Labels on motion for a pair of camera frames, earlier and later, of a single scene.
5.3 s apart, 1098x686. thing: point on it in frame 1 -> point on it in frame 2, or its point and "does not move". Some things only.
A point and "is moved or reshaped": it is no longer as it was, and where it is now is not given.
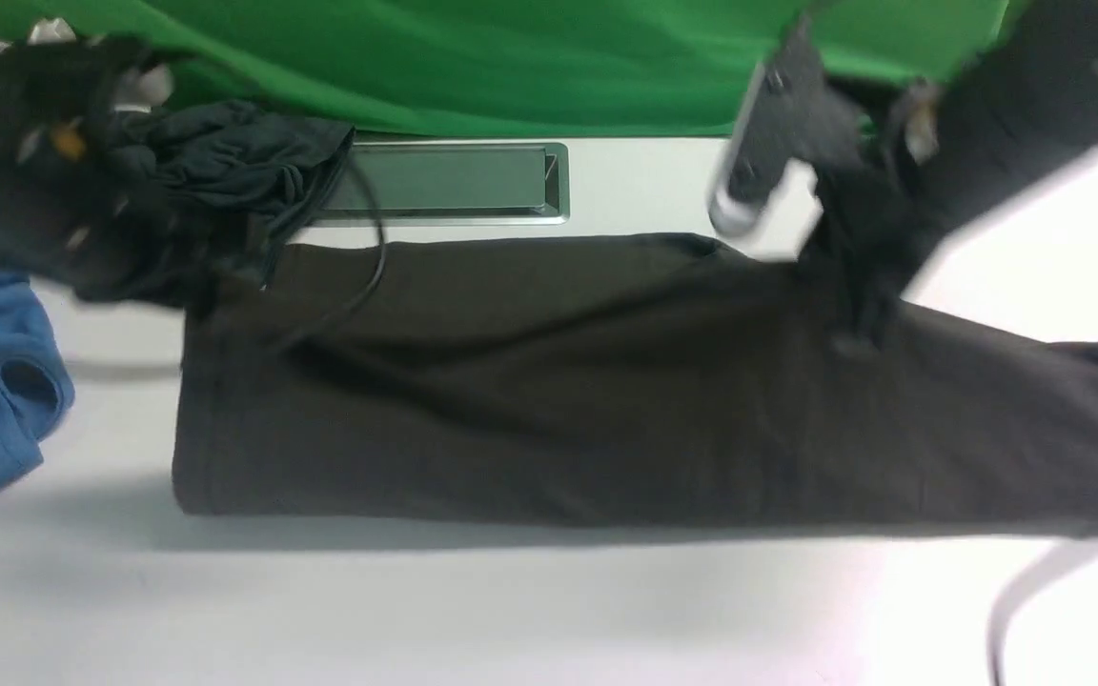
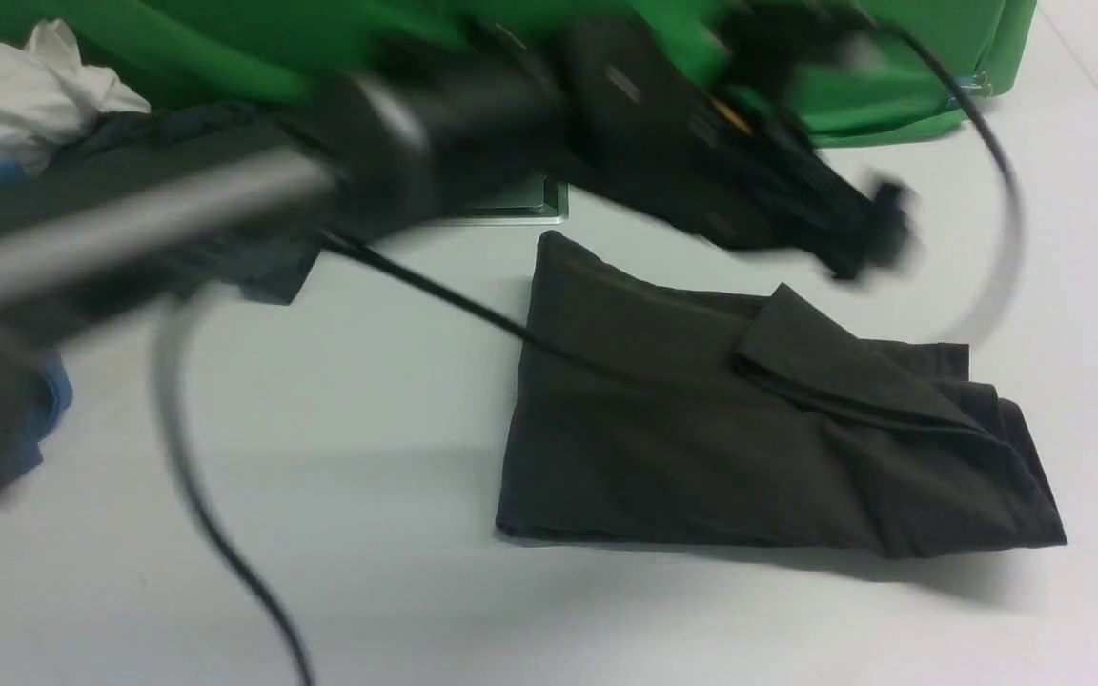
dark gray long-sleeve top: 637,382 is moved or reshaped
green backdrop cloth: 519,67 does not move
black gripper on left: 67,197 -> 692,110
